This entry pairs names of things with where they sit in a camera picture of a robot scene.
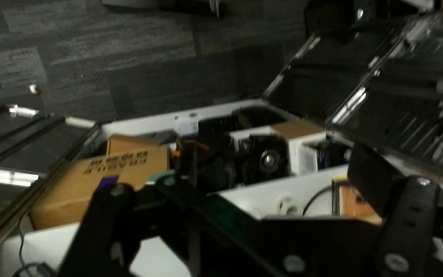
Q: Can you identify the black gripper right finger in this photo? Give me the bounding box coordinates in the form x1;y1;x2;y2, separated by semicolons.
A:
347;145;440;277

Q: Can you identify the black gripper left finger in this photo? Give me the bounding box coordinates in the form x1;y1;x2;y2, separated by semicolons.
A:
57;171;195;277

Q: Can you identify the brown cardboard box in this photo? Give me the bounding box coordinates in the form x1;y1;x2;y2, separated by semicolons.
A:
30;134;169;229

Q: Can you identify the black slatted rack left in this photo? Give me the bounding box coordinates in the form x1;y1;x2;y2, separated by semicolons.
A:
0;105;100;231

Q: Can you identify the black slatted rack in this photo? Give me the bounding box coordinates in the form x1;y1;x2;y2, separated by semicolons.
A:
263;11;443;176
0;105;100;231

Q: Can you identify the black slatted rack right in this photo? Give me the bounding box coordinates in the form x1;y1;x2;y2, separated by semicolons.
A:
263;11;443;176

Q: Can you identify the small cardboard piece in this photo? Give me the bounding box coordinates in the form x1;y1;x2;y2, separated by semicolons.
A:
272;122;323;140

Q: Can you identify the orange wire bundle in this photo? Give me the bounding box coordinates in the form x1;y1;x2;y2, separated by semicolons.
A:
170;139;212;168

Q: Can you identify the black camera on stand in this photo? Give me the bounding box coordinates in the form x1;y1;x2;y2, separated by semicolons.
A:
197;117;289;192

